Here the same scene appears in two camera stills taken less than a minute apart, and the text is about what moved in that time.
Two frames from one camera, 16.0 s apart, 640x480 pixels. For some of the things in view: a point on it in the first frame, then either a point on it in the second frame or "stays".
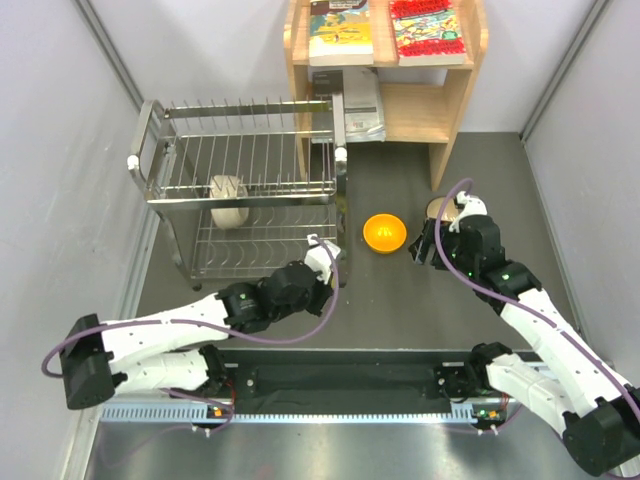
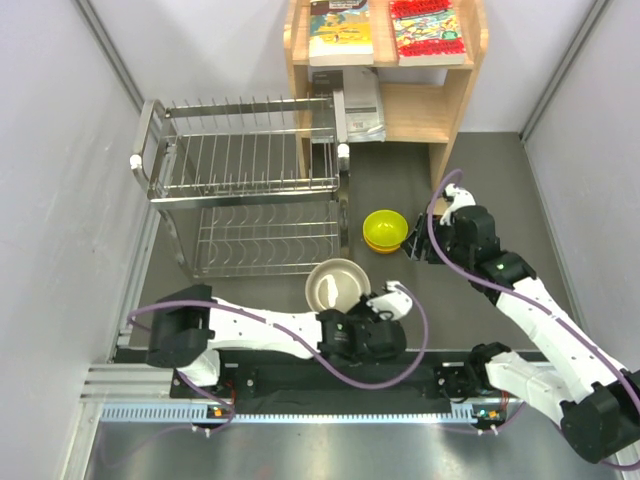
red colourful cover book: x=427 y=32 stays
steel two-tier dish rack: x=239 y=186 stays
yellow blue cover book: x=340 y=33 stays
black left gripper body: x=312 y=302 -> x=361 y=313
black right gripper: x=420 y=247 stays
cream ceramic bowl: x=228 y=187 -> x=337 y=284
